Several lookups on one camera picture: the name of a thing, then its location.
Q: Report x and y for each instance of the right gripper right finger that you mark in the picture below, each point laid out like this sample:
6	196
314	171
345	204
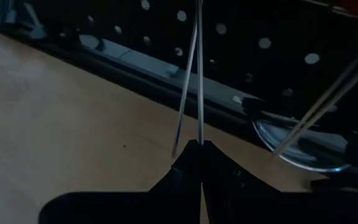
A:
225	186

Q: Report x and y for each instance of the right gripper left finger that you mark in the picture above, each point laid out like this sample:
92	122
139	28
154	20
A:
182	186

